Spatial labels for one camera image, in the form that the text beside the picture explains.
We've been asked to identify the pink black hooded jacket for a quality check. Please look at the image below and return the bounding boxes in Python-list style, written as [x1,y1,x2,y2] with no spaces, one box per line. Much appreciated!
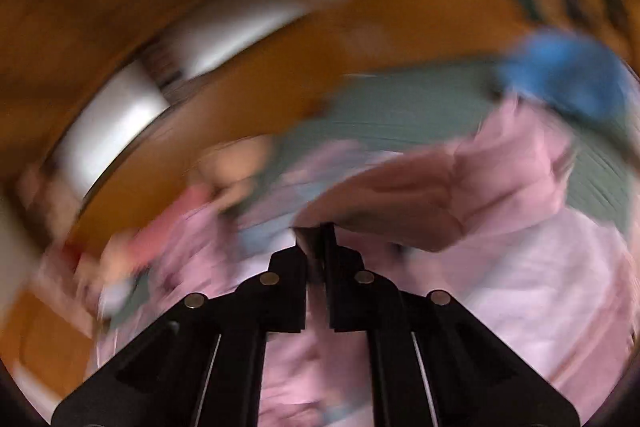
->
[94,98,637,421]

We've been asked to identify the green bed mat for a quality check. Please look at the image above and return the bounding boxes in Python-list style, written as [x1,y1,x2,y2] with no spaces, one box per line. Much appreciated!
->
[250,57,634,234]

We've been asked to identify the blue object on bed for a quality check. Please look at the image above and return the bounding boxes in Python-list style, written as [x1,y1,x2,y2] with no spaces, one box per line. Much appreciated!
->
[497,29,629,122]

